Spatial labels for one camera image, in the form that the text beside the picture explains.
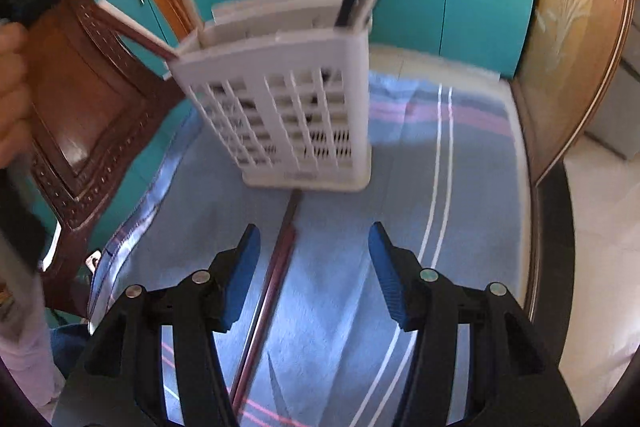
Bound carved wooden chair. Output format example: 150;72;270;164
19;0;202;324

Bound person's left hand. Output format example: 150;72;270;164
0;23;32;170

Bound blue plaid cloth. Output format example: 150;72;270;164
87;71;532;427

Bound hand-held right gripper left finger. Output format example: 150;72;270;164
52;224;262;427

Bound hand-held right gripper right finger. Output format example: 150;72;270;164
368;221;583;427

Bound white plastic utensil holder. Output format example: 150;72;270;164
164;0;374;194

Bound dark brown chopstick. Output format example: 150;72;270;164
227;189;304;405
234;228;299;405

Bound person's left leg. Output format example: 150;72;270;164
49;321;94;379

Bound person's left forearm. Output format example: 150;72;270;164
0;301;67;424

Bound glass sliding door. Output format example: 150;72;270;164
509;0;637;188

